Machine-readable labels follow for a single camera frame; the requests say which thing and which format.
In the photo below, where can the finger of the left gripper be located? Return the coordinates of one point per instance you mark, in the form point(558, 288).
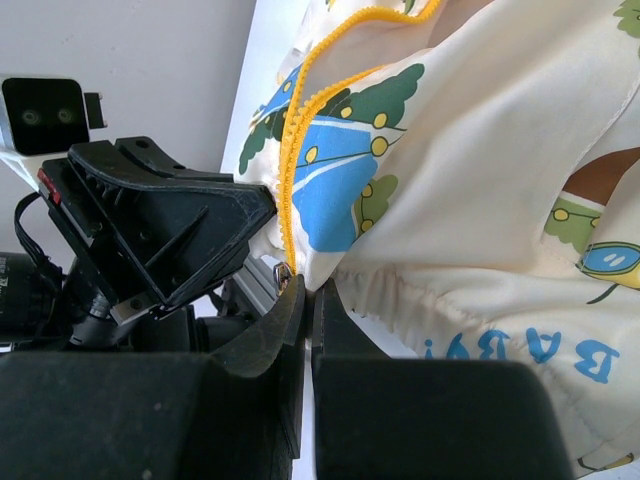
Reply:
point(211, 223)
point(148, 155)

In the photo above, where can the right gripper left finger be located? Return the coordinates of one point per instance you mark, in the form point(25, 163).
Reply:
point(232, 414)

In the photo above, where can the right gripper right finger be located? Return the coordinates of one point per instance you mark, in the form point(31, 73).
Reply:
point(377, 417)

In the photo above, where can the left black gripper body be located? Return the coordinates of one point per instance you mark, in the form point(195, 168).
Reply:
point(114, 231)

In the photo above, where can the cream dinosaur print hooded jacket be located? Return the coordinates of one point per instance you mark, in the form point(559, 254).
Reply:
point(468, 173)

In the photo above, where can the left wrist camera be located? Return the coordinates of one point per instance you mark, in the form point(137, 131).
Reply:
point(47, 114)

